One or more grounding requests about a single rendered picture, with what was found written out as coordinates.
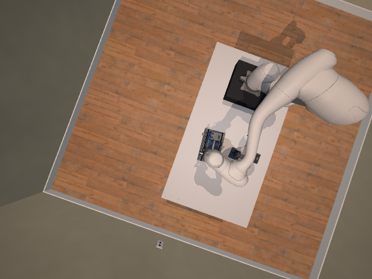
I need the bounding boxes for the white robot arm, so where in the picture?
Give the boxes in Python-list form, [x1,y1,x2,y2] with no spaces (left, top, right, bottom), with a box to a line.
[203,48,369,187]

